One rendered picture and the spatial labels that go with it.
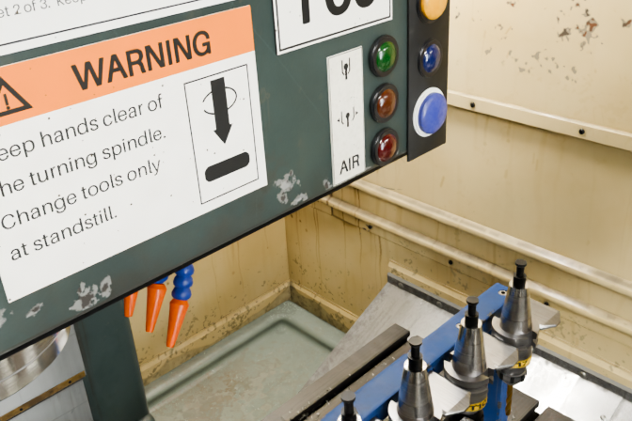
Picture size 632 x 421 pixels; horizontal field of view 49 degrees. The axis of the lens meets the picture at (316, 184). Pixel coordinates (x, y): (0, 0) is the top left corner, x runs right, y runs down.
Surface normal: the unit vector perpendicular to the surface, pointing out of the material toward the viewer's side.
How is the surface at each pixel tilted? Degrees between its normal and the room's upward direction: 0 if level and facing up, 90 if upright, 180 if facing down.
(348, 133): 90
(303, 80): 90
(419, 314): 24
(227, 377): 0
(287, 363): 0
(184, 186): 90
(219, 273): 90
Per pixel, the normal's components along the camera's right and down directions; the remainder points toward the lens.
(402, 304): -0.34, -0.68
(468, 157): -0.72, 0.35
